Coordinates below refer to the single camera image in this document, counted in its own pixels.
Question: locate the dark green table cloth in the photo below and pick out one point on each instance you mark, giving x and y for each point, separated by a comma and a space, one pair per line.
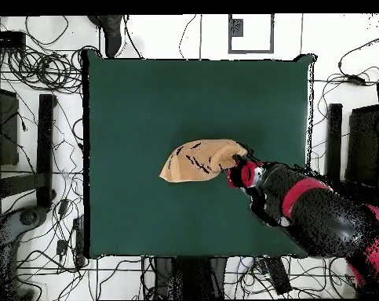
145, 94

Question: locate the black chair seat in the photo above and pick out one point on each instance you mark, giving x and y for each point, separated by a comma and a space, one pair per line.
363, 147

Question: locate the black power strip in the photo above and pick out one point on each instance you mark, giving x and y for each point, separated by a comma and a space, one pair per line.
79, 238
278, 276

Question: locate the black power adapter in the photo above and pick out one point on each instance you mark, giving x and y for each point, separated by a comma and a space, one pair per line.
355, 79
62, 247

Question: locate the black cabinet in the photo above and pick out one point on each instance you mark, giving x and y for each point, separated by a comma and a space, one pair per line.
5, 125

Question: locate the tan terry towel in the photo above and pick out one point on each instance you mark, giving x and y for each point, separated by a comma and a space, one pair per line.
201, 160

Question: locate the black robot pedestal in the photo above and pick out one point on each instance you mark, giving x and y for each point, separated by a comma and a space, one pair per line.
192, 276

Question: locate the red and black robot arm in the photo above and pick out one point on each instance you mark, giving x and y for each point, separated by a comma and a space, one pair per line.
317, 219

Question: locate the black flat box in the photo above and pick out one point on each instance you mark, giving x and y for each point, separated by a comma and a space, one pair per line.
7, 39

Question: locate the black metal stand foot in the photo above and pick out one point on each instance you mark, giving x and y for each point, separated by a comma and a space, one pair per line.
44, 150
333, 141

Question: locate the grey swivel chair base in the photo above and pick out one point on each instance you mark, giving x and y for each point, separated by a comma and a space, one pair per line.
7, 232

